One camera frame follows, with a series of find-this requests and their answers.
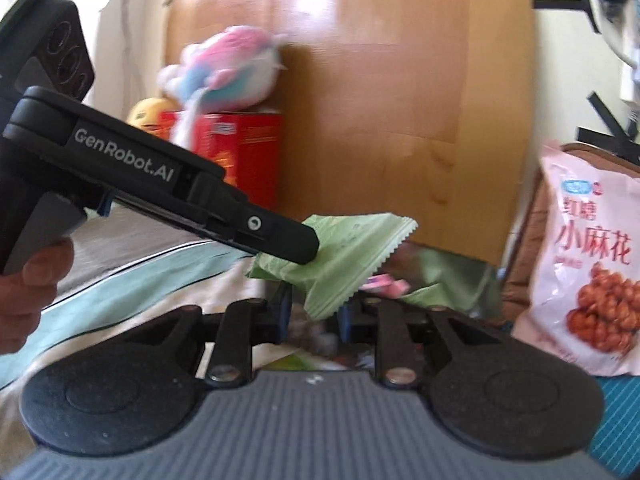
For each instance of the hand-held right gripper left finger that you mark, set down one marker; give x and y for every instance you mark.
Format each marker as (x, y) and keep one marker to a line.
(283, 316)

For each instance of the yellow plush duck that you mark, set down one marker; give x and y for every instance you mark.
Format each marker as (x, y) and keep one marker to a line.
(145, 112)

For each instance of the brown seat cushion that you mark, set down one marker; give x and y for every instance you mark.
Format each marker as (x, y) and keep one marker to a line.
(520, 245)

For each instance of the large pink snack bag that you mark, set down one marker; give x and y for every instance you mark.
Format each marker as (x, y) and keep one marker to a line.
(575, 240)

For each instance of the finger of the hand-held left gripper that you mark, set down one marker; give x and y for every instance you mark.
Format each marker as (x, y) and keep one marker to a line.
(280, 240)

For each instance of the black tape cross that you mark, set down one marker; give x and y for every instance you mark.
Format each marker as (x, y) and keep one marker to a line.
(607, 125)

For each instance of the small pink snack packet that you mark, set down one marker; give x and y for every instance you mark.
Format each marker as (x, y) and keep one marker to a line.
(387, 285)

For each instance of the red gift box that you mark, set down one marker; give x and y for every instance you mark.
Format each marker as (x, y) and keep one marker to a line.
(250, 150)

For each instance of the wooden board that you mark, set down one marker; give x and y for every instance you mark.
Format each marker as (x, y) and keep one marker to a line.
(375, 85)

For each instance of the pink blue plush unicorn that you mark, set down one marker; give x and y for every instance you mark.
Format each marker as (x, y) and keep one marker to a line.
(235, 65)

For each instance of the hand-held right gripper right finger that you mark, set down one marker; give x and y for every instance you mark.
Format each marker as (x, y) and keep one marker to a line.
(344, 321)

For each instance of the green snack packet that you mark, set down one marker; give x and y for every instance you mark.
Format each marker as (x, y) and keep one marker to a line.
(440, 270)
(352, 250)

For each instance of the person's left hand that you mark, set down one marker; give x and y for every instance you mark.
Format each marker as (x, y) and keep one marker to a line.
(35, 295)

